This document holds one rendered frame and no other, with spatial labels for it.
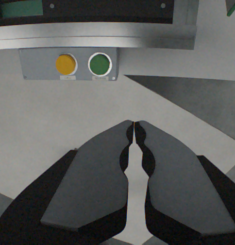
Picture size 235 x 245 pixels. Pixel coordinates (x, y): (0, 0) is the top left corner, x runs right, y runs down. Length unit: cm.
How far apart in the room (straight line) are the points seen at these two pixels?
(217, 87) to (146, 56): 111
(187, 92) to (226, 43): 98
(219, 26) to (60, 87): 43
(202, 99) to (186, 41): 117
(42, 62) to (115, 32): 16
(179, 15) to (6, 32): 35
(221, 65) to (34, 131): 58
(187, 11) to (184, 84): 109
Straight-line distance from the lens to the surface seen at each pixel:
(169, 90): 144
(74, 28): 40
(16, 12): 46
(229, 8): 36
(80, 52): 40
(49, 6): 40
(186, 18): 40
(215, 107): 161
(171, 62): 50
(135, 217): 86
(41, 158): 70
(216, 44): 53
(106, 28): 38
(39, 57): 43
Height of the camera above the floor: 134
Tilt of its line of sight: 61 degrees down
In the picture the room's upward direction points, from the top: 173 degrees counter-clockwise
